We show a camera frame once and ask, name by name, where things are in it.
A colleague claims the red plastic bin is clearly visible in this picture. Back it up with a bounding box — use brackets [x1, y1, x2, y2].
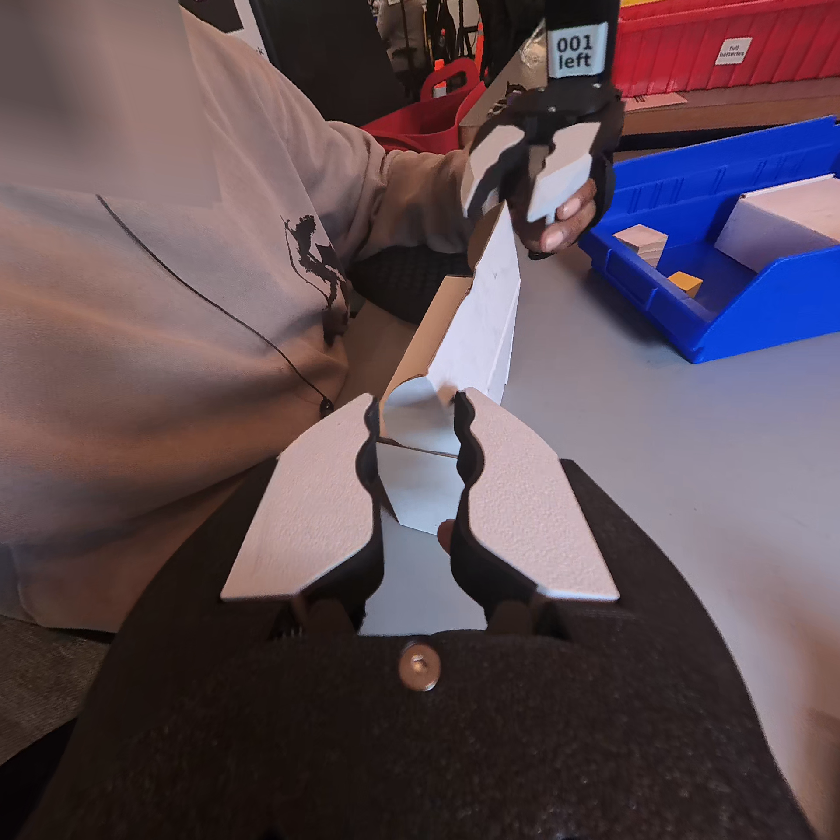
[617, 0, 840, 99]

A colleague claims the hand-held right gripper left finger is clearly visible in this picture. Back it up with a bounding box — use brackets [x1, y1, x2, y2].
[220, 392, 385, 621]

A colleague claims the person's left forearm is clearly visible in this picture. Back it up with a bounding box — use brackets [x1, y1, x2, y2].
[354, 141, 476, 253]

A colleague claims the long white cardboard box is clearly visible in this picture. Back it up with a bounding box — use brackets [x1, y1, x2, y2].
[377, 200, 524, 536]

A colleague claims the brown cardboard sheet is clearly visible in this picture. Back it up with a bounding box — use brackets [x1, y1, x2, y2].
[458, 18, 549, 129]

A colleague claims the blue plastic bin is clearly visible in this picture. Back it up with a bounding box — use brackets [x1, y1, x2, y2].
[577, 115, 840, 365]

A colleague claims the white printed paper label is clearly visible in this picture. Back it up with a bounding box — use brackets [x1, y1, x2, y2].
[622, 92, 688, 114]

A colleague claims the black mesh chair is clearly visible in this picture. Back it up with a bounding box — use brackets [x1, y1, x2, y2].
[346, 244, 480, 327]

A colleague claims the person's left hand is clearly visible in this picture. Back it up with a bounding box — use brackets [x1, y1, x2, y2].
[511, 177, 599, 258]

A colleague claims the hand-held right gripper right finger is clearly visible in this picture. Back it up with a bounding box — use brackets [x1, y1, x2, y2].
[449, 387, 621, 621]

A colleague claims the red handled tub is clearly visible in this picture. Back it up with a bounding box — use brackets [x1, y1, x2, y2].
[360, 58, 490, 155]

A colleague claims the pale wooden cube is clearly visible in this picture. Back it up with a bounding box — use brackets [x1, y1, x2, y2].
[613, 224, 669, 268]

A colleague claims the person in beige sweatshirt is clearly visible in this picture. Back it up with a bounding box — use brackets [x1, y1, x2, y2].
[0, 10, 395, 634]

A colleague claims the thin black cord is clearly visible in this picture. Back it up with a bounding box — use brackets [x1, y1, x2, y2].
[97, 195, 336, 417]

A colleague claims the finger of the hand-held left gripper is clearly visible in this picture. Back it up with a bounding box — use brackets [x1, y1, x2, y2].
[461, 125, 526, 221]
[525, 121, 601, 224]

